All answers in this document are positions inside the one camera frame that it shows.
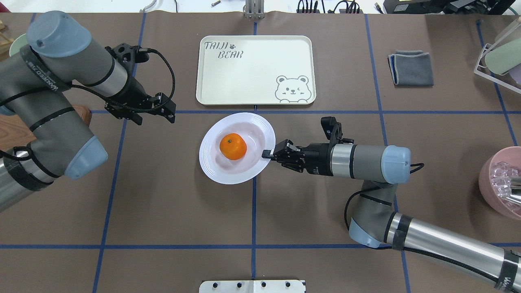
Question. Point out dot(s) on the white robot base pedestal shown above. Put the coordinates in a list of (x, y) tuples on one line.
[(253, 286)]

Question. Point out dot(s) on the green ceramic bowl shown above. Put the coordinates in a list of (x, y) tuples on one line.
[(17, 44)]

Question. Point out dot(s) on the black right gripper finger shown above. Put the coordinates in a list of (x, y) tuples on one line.
[(268, 154)]

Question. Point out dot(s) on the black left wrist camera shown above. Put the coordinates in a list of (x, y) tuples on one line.
[(129, 55)]

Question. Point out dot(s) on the pale green cup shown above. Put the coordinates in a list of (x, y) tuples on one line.
[(500, 60)]

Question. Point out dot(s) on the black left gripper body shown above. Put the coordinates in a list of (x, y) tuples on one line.
[(136, 90)]

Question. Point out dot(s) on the wooden cutting board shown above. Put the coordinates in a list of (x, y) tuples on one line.
[(14, 132)]

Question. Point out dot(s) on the pink bowl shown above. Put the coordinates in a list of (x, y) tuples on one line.
[(512, 156)]

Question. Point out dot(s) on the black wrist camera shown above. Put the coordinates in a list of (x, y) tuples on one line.
[(129, 55), (333, 131)]

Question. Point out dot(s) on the aluminium frame post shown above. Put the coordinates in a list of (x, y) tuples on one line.
[(254, 9)]

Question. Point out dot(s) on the purple cup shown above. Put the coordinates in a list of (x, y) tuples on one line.
[(515, 73)]

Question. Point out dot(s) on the white round plate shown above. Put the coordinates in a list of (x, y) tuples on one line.
[(258, 134)]

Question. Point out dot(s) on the white cup rack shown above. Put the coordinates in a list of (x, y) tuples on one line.
[(511, 32)]

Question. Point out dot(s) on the ice cubes in bowl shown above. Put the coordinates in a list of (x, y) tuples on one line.
[(498, 169)]

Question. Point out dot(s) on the folded grey cloth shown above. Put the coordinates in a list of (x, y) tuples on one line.
[(411, 68)]

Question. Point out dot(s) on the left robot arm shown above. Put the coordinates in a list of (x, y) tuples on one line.
[(61, 54)]

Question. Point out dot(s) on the orange mandarin fruit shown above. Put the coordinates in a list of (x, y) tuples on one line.
[(233, 147)]

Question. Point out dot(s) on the cream bear print tray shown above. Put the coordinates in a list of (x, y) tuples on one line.
[(255, 70)]

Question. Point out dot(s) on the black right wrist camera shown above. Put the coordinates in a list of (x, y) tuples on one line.
[(333, 131)]

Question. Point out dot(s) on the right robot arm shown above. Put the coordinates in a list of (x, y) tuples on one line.
[(300, 231)]

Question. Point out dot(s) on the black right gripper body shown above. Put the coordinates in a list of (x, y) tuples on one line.
[(315, 156)]

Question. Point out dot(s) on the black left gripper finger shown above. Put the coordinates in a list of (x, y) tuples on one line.
[(161, 99), (168, 112)]

